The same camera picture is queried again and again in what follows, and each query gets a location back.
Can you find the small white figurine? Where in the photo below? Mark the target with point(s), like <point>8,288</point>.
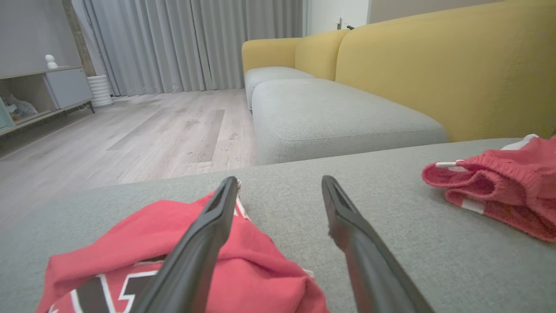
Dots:
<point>51,63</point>

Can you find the small grey sofa seat cushion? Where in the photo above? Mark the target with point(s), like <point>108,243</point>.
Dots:
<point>269,74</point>

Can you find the red jersey with printed letters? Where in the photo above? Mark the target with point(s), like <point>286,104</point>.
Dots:
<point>260,278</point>

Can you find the long grey sofa seat cushion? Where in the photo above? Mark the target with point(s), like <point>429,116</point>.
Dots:
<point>339,117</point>

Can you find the white ribbed planter pot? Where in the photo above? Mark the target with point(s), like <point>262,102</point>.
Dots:
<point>100,91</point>

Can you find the low grey and teal cabinet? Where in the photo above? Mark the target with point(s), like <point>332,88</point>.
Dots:
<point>69,87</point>

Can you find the grey pleated curtain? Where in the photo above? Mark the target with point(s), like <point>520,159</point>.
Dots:
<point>173,43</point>

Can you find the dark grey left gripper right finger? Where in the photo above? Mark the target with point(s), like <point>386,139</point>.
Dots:
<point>373,269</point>

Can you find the wide grey-green sofa seat cushion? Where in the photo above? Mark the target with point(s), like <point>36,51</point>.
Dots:
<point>282,217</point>

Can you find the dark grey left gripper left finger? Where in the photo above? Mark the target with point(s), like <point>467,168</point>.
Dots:
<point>191,265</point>

